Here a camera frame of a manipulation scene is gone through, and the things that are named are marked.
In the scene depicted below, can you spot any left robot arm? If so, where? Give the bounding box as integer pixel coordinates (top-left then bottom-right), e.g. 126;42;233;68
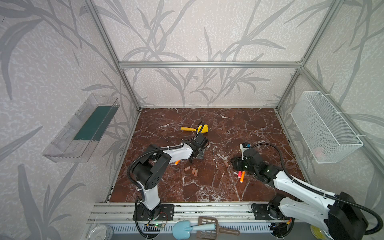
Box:
126;134;209;211

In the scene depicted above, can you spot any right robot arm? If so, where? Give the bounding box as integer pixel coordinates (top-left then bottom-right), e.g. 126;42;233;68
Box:
231;143;384;240

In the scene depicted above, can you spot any yellow toy shovel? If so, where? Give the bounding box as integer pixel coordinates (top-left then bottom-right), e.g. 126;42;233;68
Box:
181;124;209;134

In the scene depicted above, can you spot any brown toy spatula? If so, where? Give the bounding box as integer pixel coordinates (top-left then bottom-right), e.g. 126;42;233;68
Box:
196;216;240;240

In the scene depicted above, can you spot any light blue toy shovel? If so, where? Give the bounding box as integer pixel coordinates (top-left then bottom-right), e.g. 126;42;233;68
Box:
172;221;216;240

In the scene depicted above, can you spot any yellow green tape roll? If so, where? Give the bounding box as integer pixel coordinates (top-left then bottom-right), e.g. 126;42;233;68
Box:
310;226;327;240

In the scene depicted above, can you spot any clear round lid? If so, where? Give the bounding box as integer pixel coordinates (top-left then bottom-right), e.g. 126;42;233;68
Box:
86;225;114;240

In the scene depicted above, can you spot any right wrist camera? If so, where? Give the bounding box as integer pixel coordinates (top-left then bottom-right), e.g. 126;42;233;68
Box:
239;143;251;159

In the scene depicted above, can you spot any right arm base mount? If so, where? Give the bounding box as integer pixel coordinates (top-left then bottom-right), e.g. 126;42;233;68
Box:
251;203;286;221

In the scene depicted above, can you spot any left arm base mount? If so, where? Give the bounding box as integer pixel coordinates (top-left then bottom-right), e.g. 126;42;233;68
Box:
133;203;175;221

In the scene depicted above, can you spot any white wire mesh basket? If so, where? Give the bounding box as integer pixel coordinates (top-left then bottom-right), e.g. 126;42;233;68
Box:
291;91;364;164

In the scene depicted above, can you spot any aluminium front rail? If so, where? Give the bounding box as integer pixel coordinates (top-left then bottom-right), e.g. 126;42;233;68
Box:
86;202;340;225

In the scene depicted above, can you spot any clear plastic wall bin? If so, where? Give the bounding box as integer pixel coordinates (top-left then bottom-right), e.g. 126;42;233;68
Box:
42;94;120;163

